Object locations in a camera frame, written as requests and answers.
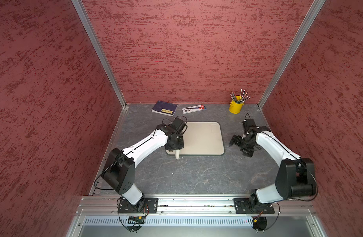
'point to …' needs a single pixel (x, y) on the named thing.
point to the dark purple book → (164, 108)
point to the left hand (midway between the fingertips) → (177, 149)
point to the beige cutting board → (202, 138)
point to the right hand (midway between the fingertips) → (235, 150)
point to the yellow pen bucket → (235, 107)
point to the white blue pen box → (190, 109)
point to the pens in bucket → (243, 96)
